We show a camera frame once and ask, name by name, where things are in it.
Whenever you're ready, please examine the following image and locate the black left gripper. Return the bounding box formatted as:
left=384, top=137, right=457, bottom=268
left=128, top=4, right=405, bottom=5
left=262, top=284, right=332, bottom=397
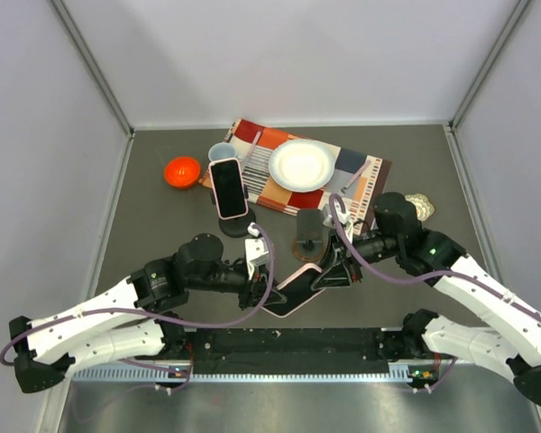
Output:
left=188, top=261, right=287, bottom=311

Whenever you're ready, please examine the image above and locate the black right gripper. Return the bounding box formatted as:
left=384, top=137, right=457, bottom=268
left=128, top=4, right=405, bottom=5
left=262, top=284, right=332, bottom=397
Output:
left=309, top=227, right=401, bottom=290

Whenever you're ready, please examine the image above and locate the grey stand wooden base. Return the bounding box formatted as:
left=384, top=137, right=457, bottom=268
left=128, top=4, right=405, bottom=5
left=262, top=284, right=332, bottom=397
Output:
left=292, top=208, right=327, bottom=264

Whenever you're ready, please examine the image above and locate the black clamp phone stand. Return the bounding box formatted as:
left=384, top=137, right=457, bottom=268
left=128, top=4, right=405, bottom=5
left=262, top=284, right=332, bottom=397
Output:
left=210, top=186, right=256, bottom=238

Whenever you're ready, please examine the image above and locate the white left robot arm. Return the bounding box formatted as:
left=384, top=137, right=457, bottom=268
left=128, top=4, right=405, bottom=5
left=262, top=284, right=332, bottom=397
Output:
left=9, top=234, right=286, bottom=393

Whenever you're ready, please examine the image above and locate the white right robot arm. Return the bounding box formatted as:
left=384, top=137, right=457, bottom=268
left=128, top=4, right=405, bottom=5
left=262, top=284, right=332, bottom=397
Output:
left=325, top=192, right=541, bottom=407

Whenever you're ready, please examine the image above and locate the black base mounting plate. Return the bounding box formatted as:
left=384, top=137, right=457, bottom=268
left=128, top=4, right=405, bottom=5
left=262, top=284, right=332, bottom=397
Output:
left=188, top=327, right=408, bottom=376

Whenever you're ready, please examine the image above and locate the small patterned flower dish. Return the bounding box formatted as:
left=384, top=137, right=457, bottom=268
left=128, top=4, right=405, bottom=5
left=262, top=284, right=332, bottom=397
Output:
left=405, top=193, right=436, bottom=222

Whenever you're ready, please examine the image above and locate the white deep plate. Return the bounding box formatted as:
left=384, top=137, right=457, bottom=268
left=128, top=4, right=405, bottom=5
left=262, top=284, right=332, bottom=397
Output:
left=268, top=139, right=335, bottom=193

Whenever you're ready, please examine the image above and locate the orange plastic bowl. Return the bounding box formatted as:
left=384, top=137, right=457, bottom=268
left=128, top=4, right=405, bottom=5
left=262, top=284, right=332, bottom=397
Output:
left=163, top=156, right=201, bottom=189

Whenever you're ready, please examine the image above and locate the light blue footed cup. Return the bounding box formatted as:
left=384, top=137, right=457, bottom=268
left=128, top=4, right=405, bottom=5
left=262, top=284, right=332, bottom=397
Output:
left=207, top=143, right=243, bottom=162

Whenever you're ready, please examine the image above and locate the fork with pink handle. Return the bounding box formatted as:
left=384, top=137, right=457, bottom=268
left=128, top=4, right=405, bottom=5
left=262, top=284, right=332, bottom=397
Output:
left=340, top=160, right=371, bottom=195

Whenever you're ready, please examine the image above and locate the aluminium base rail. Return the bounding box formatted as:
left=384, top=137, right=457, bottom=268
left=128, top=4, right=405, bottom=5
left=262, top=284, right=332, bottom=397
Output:
left=53, top=327, right=461, bottom=384

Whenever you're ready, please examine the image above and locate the right aluminium frame post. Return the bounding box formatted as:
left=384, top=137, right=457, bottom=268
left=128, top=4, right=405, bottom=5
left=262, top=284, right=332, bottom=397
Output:
left=448, top=0, right=534, bottom=134

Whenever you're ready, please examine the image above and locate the aluminium frame post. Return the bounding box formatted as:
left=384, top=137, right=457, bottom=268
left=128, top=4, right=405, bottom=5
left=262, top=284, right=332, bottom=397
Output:
left=448, top=0, right=534, bottom=134
left=48, top=0, right=134, bottom=137

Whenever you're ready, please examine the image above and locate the left aluminium frame post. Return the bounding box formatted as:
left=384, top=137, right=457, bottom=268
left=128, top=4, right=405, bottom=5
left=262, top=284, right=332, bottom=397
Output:
left=48, top=0, right=134, bottom=137

